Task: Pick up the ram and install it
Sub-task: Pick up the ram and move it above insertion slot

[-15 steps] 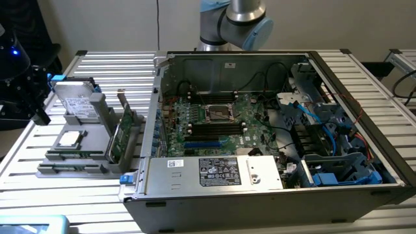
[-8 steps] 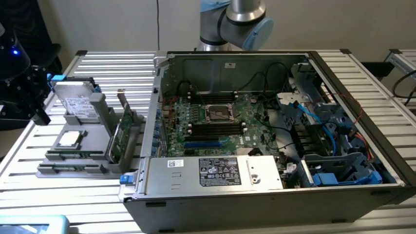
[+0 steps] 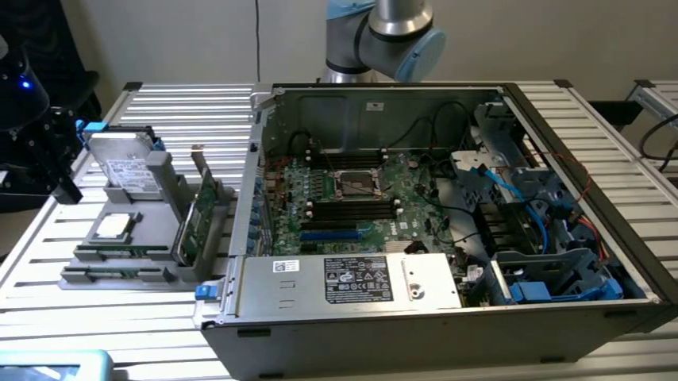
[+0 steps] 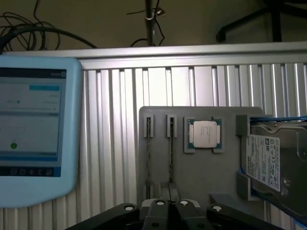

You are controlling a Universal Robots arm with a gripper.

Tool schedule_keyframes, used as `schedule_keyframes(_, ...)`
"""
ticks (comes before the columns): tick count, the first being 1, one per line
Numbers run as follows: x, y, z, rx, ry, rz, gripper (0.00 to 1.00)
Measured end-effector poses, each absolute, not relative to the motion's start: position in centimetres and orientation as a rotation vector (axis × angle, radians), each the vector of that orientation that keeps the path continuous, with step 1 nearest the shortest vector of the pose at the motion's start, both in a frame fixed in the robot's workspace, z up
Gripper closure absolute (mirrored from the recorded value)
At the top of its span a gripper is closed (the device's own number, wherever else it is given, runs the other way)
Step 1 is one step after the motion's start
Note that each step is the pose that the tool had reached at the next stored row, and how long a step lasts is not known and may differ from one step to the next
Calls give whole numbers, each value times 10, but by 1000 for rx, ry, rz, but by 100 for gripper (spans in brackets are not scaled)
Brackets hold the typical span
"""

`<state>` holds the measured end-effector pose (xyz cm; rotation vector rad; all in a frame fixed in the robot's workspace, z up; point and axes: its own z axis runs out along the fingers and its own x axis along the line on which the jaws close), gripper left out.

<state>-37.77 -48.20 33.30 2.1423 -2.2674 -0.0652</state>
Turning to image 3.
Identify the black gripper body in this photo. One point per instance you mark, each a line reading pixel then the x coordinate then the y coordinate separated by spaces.
pixel 21 99

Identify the green graphics card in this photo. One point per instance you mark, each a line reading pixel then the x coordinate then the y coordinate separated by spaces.
pixel 197 222

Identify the silver CPU chip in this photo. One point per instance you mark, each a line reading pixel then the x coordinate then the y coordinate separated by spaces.
pixel 113 226

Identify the neighbouring metal slat table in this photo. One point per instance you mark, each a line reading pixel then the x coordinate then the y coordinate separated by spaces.
pixel 659 99

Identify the disk bay with blue clips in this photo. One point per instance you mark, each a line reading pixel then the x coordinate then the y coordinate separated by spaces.
pixel 535 291

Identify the black RAM slot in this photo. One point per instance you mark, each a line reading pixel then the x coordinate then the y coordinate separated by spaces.
pixel 352 203
pixel 344 152
pixel 352 218
pixel 352 213
pixel 344 161
pixel 344 166
pixel 352 208
pixel 344 157

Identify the green motherboard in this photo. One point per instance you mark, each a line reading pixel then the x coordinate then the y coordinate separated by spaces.
pixel 412 206

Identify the grey metal drive cage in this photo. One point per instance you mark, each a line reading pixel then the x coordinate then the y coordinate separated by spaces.
pixel 508 178

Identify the black table bracket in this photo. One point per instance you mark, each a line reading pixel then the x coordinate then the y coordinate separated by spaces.
pixel 611 113

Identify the silver hard disk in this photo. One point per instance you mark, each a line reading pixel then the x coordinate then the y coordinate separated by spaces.
pixel 124 158

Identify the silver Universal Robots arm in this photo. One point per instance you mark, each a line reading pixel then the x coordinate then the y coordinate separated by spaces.
pixel 391 24

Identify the blue expansion slot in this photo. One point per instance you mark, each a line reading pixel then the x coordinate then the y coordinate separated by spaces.
pixel 328 236

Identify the silver chipset heatsink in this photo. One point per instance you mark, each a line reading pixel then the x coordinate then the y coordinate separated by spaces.
pixel 403 248

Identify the silver power supply unit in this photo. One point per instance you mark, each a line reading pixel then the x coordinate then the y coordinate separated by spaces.
pixel 296 293

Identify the teal plastic box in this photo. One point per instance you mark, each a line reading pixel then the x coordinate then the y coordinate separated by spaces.
pixel 89 365

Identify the blue case latch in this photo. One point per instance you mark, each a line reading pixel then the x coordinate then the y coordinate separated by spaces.
pixel 205 293

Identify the black expansion slot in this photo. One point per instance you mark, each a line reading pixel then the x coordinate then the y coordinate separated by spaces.
pixel 328 225

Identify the blue disk carrier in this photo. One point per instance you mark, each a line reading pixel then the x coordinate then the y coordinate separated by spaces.
pixel 92 127

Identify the grey parts rack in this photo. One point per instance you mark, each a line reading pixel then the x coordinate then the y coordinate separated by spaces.
pixel 153 222

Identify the open black PC case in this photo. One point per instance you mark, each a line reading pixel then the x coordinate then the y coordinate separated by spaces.
pixel 371 349

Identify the CPU socket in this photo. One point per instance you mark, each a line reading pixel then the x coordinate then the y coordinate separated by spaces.
pixel 353 183

